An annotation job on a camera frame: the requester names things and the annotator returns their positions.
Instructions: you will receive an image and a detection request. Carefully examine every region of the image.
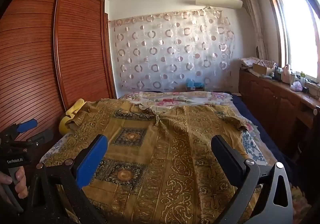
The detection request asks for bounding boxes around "gold patterned garment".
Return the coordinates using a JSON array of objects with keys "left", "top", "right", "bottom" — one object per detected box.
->
[{"left": 44, "top": 99, "right": 260, "bottom": 224}]

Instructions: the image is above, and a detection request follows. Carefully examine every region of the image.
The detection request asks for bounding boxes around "sheer circle-patterned curtain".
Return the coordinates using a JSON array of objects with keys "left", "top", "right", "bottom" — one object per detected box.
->
[{"left": 109, "top": 9, "right": 238, "bottom": 92}]

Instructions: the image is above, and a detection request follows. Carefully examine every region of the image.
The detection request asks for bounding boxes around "pale pink plastic bag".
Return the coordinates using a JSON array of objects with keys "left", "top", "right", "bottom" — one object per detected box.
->
[{"left": 290, "top": 81, "right": 304, "bottom": 92}]

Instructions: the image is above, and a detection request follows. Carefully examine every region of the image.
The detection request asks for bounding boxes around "brown slatted wooden wardrobe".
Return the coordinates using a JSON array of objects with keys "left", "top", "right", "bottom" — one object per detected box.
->
[{"left": 0, "top": 0, "right": 117, "bottom": 164}]

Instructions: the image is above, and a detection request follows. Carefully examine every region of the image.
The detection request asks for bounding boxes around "long wooden cabinet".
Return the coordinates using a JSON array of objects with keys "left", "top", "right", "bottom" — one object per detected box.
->
[{"left": 237, "top": 68, "right": 320, "bottom": 162}]

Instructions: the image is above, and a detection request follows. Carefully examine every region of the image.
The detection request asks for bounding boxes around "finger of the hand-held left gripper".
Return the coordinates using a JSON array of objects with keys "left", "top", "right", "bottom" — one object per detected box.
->
[
  {"left": 0, "top": 118, "right": 38, "bottom": 142},
  {"left": 25, "top": 130, "right": 54, "bottom": 146}
]

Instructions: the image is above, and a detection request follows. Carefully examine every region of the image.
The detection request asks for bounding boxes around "person's left hand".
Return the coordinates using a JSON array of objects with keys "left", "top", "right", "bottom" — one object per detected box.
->
[{"left": 0, "top": 165, "right": 28, "bottom": 199}]

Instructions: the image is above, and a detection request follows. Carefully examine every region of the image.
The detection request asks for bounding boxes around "teal plastic object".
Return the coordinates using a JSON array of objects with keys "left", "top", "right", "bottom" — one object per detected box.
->
[{"left": 185, "top": 78, "right": 205, "bottom": 91}]

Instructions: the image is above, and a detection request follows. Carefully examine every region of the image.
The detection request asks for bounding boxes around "folded floral cloth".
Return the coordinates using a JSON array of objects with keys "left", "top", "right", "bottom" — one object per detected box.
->
[{"left": 237, "top": 56, "right": 275, "bottom": 68}]

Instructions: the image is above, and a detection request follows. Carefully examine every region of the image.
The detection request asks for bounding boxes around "white blue-floral blanket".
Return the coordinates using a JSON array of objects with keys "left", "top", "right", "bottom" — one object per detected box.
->
[{"left": 39, "top": 124, "right": 269, "bottom": 167}]

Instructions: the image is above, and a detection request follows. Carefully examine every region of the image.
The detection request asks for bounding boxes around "beige plastic bottle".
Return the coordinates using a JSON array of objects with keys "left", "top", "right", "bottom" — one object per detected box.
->
[{"left": 281, "top": 64, "right": 292, "bottom": 84}]

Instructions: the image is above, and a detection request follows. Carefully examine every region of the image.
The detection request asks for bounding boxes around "cardboard box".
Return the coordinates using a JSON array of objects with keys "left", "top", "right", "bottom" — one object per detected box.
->
[{"left": 252, "top": 61, "right": 277, "bottom": 76}]

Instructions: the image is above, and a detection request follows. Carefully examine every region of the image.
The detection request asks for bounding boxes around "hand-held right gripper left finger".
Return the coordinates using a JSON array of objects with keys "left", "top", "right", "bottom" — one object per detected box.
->
[{"left": 24, "top": 134, "right": 108, "bottom": 224}]

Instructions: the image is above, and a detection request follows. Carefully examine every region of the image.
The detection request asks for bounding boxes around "pink floral blanket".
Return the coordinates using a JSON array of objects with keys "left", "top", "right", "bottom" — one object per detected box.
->
[{"left": 117, "top": 91, "right": 313, "bottom": 214}]

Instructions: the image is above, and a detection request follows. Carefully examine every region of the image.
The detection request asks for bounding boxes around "beige window curtain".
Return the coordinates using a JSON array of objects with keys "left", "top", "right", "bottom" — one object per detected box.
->
[{"left": 241, "top": 0, "right": 268, "bottom": 61}]

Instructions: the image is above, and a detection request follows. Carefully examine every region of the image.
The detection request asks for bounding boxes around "navy bed sheet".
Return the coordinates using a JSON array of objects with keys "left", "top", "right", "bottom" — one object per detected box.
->
[{"left": 230, "top": 94, "right": 295, "bottom": 184}]

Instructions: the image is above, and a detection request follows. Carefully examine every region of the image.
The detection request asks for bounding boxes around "yellow plush toy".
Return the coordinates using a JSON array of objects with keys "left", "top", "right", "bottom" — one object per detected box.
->
[{"left": 59, "top": 98, "right": 87, "bottom": 136}]

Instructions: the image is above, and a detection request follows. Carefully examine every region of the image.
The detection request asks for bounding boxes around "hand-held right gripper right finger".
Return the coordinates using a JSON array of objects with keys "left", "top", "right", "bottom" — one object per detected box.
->
[{"left": 211, "top": 135, "right": 293, "bottom": 224}]

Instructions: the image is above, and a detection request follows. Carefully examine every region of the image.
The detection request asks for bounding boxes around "bright window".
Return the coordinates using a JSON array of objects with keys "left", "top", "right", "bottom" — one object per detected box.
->
[{"left": 265, "top": 0, "right": 320, "bottom": 79}]

